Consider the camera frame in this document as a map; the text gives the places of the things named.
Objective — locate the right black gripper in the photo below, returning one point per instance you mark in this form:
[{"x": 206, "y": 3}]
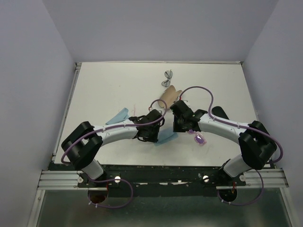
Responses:
[{"x": 177, "y": 128}]

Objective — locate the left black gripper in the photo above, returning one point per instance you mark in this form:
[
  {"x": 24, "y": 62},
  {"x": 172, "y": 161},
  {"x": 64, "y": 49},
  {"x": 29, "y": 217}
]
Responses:
[{"x": 154, "y": 139}]

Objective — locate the blue cleaning cloth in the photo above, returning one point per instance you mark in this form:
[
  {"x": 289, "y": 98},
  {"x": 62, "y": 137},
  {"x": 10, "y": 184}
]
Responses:
[
  {"x": 120, "y": 117},
  {"x": 166, "y": 136}
]

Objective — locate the marbled glasses case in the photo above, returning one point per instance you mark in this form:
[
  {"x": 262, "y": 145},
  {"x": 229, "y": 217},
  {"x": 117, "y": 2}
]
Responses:
[{"x": 170, "y": 96}]

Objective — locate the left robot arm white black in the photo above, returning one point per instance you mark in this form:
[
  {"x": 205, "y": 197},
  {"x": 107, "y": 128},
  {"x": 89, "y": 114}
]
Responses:
[{"x": 82, "y": 145}]

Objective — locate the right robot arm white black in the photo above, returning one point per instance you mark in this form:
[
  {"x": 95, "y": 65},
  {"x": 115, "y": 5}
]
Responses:
[{"x": 253, "y": 139}]

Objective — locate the purple lens sunglasses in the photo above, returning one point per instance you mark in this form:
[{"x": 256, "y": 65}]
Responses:
[{"x": 198, "y": 137}]

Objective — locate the black closed glasses case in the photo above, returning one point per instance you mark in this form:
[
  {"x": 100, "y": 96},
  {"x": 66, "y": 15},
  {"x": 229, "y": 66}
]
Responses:
[{"x": 219, "y": 112}]

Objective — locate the black mounting base rail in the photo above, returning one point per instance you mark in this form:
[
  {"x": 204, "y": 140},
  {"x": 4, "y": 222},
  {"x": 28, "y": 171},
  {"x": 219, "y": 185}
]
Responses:
[{"x": 160, "y": 181}]

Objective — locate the dark wire-frame sunglasses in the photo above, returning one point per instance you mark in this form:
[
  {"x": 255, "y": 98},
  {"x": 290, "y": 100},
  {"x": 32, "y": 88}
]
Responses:
[{"x": 168, "y": 75}]

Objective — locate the aluminium frame rail left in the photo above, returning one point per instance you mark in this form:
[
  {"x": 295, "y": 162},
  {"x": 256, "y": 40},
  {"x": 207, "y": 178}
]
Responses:
[{"x": 73, "y": 85}]

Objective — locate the aluminium frame rail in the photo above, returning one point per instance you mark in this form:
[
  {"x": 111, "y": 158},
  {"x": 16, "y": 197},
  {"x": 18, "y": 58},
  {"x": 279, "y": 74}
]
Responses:
[
  {"x": 272, "y": 178},
  {"x": 73, "y": 85}
]

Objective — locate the aluminium frame rail front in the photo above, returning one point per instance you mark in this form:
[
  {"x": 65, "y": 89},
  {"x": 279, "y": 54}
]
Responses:
[{"x": 272, "y": 178}]

